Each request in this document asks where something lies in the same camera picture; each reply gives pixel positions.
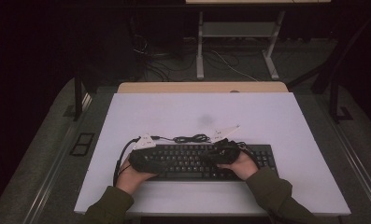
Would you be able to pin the white metal desk frame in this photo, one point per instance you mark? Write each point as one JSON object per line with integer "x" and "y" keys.
{"x": 236, "y": 29}

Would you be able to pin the black floor socket frame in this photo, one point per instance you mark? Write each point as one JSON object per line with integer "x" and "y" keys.
{"x": 86, "y": 133}

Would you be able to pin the black metal stand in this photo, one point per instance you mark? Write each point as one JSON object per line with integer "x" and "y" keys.
{"x": 334, "y": 102}
{"x": 78, "y": 99}

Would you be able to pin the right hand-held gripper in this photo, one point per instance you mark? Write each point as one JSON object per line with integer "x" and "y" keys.
{"x": 225, "y": 154}

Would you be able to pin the white board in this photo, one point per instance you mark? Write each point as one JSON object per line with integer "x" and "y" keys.
{"x": 205, "y": 109}

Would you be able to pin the black computer keyboard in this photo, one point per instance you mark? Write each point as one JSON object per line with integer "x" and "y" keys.
{"x": 186, "y": 161}

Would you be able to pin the person's left hand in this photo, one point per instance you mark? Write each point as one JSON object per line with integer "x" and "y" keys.
{"x": 130, "y": 180}

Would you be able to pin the aluminium rail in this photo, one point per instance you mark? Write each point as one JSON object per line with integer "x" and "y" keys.
{"x": 357, "y": 168}
{"x": 54, "y": 174}

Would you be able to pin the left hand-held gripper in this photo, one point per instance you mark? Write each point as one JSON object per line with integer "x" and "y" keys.
{"x": 144, "y": 161}

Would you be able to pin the person's right hand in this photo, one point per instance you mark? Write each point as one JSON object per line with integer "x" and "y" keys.
{"x": 244, "y": 168}

